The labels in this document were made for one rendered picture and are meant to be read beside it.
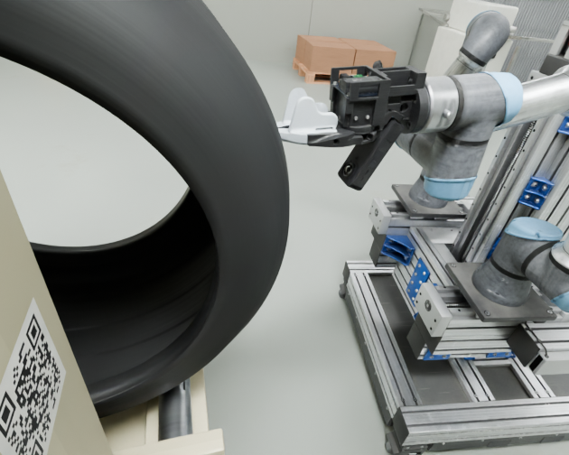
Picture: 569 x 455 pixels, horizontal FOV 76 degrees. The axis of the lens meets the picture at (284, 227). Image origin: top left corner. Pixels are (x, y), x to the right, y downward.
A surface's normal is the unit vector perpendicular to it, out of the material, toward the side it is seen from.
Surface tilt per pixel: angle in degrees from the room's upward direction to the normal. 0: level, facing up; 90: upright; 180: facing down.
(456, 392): 0
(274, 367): 0
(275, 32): 90
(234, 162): 85
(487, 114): 93
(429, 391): 0
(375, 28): 90
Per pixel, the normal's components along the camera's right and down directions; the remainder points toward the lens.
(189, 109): 0.40, 0.47
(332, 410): 0.10, -0.80
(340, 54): 0.17, 0.59
